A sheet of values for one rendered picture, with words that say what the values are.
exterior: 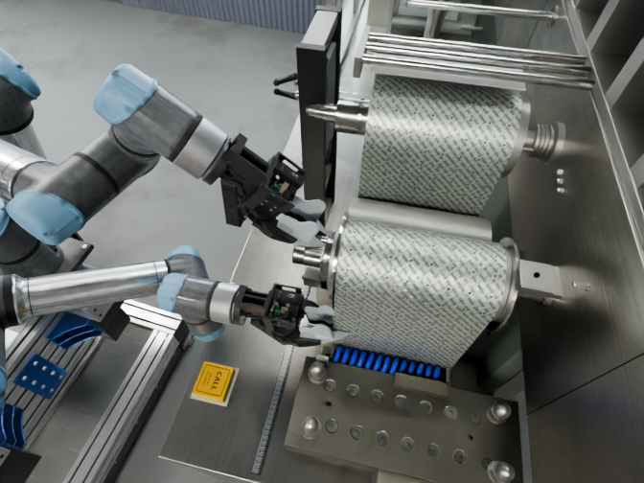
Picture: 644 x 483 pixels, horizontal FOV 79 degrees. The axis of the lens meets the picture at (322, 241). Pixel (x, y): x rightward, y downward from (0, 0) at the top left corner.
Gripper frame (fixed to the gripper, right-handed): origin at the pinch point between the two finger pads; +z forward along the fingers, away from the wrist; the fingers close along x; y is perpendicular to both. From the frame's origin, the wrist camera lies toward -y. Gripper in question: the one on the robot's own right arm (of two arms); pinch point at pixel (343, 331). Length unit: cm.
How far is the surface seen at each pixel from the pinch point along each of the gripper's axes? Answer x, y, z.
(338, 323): -0.3, 3.8, -1.0
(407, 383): -5.7, -4.1, 13.3
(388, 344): -0.3, -1.0, 8.7
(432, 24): 76, 21, 8
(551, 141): 29.0, 26.4, 28.4
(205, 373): -8.9, -16.5, -28.1
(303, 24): 321, -101, -92
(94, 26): 292, -109, -286
